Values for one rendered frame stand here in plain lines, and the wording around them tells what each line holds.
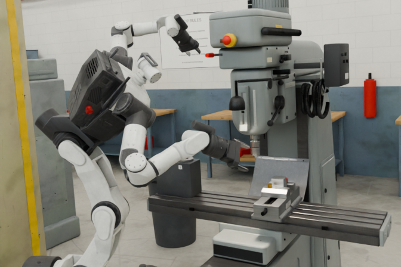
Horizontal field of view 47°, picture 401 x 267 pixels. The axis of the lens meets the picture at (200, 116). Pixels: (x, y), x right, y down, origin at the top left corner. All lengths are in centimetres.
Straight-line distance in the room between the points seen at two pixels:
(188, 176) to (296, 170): 60
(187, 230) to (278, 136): 188
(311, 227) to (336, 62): 79
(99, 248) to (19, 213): 126
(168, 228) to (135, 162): 258
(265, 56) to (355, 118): 443
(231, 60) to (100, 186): 84
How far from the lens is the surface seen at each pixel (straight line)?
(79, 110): 199
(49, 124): 219
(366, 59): 636
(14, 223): 340
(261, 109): 215
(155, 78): 203
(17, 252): 348
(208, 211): 238
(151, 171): 169
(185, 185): 249
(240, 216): 230
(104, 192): 216
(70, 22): 897
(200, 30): 723
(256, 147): 226
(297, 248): 254
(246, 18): 201
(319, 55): 293
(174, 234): 424
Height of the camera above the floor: 169
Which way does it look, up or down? 7 degrees down
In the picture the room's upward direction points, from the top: 3 degrees counter-clockwise
